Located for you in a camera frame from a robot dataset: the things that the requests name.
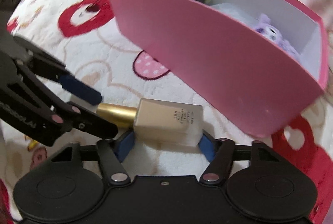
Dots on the pink cardboard box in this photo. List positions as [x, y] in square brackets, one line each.
[250, 80]

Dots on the bear print fleece blanket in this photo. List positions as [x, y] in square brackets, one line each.
[102, 58]

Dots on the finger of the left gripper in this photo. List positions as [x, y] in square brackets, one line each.
[80, 91]
[91, 123]

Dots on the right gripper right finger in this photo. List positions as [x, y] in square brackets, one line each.
[218, 153]

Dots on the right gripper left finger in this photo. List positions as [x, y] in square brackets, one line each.
[112, 154]

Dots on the purple plush toy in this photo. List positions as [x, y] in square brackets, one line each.
[271, 33]

